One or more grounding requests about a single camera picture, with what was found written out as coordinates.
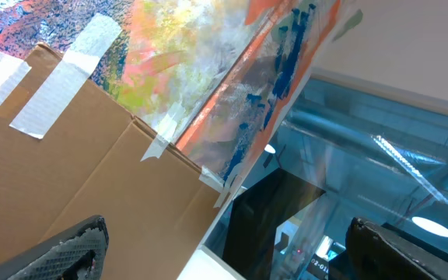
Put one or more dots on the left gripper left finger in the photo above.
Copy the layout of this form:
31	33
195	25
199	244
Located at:
77	253

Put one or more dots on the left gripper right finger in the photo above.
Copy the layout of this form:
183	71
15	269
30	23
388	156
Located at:
386	252

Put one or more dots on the brown cardboard sheet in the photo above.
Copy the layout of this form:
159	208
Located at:
92	162

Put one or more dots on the colourful painted backdrop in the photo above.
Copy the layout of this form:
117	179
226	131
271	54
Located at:
214	77

